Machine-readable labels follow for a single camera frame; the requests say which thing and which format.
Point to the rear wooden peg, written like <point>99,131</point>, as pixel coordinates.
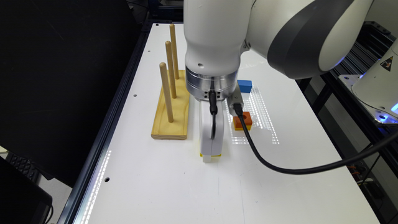
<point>174,50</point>

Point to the blue wooden block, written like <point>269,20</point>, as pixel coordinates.
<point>245,86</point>

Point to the orange wooden block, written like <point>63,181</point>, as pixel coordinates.
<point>238,126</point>

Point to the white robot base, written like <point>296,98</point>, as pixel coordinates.
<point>376,89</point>

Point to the wooden peg board base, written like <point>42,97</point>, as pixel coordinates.
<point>176,130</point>

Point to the front wooden peg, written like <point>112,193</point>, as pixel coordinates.
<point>166,91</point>

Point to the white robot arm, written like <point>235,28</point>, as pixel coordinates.
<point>300,39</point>

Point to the yellow wooden block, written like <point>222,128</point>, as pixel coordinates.
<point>219,155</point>

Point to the wooden peg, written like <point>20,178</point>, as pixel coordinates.
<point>166,91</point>
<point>174,50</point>
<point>168,47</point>

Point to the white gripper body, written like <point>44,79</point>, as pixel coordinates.
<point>211,135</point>

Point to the black keyboard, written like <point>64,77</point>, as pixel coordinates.
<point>24,166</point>

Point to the middle wooden peg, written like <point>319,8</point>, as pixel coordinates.
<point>168,47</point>

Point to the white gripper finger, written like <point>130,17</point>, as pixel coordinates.
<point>206,159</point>

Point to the black monitor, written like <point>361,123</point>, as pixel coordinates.
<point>22,201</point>

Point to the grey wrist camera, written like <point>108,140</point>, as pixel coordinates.
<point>235,102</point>

